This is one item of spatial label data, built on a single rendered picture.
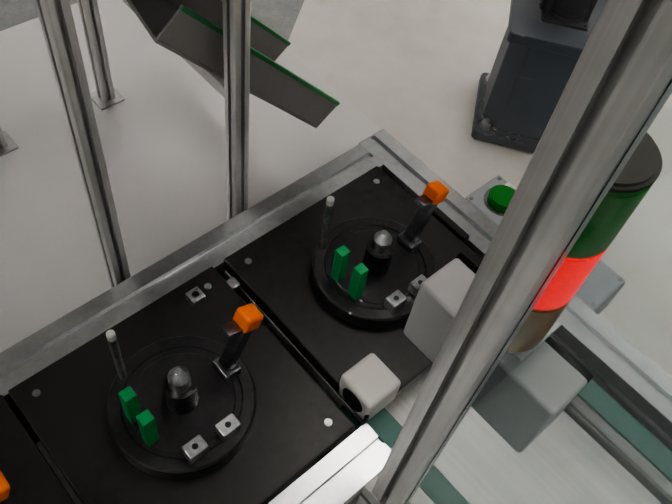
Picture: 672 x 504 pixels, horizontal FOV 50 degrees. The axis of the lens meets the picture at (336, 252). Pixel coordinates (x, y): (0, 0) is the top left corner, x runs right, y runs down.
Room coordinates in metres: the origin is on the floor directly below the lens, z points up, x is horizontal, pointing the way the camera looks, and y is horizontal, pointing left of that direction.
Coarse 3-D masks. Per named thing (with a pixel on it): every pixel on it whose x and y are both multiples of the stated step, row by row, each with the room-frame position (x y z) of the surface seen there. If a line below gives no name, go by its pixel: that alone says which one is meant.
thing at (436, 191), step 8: (432, 184) 0.52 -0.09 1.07; (440, 184) 0.53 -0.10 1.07; (424, 192) 0.52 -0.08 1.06; (432, 192) 0.52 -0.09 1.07; (440, 192) 0.51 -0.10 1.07; (448, 192) 0.52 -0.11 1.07; (416, 200) 0.50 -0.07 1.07; (424, 200) 0.51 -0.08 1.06; (432, 200) 0.51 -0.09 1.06; (440, 200) 0.51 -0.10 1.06; (424, 208) 0.51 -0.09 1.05; (432, 208) 0.51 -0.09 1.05; (416, 216) 0.51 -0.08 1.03; (424, 216) 0.51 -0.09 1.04; (416, 224) 0.51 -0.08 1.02; (424, 224) 0.51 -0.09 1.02; (408, 232) 0.50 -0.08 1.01; (416, 232) 0.50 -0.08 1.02; (416, 240) 0.50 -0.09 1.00
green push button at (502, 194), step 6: (498, 186) 0.63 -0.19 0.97; (504, 186) 0.64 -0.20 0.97; (492, 192) 0.62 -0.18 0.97; (498, 192) 0.62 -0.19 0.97; (504, 192) 0.63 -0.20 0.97; (510, 192) 0.63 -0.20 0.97; (492, 198) 0.61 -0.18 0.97; (498, 198) 0.61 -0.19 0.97; (504, 198) 0.62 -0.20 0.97; (510, 198) 0.62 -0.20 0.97; (492, 204) 0.61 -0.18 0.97; (498, 204) 0.60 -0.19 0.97; (504, 204) 0.61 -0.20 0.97; (498, 210) 0.60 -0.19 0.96; (504, 210) 0.60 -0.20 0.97
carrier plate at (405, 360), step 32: (352, 192) 0.58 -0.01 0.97; (384, 192) 0.59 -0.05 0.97; (288, 224) 0.51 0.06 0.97; (320, 224) 0.52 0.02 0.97; (256, 256) 0.46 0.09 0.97; (288, 256) 0.47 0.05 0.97; (448, 256) 0.51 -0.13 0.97; (256, 288) 0.42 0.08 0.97; (288, 288) 0.43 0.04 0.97; (288, 320) 0.39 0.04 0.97; (320, 320) 0.39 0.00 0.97; (320, 352) 0.36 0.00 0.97; (352, 352) 0.36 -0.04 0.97; (384, 352) 0.37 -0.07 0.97; (416, 352) 0.38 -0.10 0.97
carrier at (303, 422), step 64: (128, 320) 0.35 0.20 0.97; (192, 320) 0.37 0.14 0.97; (64, 384) 0.27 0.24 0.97; (128, 384) 0.28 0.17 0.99; (192, 384) 0.27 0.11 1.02; (256, 384) 0.31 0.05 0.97; (64, 448) 0.21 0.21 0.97; (128, 448) 0.21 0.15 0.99; (192, 448) 0.22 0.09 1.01; (256, 448) 0.24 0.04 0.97; (320, 448) 0.26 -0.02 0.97
